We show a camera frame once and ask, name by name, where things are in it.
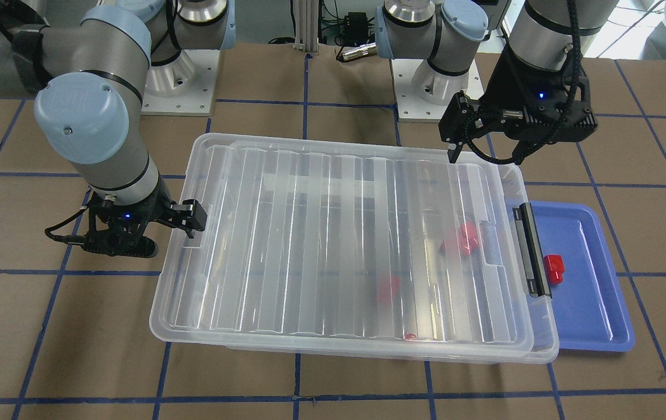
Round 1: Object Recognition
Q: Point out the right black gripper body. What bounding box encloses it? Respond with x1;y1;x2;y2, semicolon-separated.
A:
80;190;185;258

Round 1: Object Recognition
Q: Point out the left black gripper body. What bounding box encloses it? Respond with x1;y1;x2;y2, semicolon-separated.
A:
479;46;598;151

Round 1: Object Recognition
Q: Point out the clear plastic box lid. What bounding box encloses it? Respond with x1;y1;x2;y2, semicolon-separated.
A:
149;133;535;362

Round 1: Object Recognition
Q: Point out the red block from tray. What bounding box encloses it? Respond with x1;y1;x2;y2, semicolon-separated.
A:
543;254;566;285

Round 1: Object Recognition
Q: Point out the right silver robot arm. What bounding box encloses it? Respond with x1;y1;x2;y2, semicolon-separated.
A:
0;1;236;258

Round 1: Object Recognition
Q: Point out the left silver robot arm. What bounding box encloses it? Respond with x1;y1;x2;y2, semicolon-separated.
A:
374;1;616;165

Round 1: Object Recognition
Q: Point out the clear plastic storage box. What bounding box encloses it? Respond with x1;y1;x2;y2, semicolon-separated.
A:
211;167;559;363

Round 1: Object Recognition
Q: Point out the blue plastic tray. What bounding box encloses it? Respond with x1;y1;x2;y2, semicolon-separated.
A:
530;201;635;353

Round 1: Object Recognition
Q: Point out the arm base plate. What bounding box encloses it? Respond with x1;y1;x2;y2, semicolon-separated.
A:
142;50;221;117
391;59;484;123

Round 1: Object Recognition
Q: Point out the black box latch handle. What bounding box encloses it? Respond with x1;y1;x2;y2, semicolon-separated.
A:
513;202;552;298

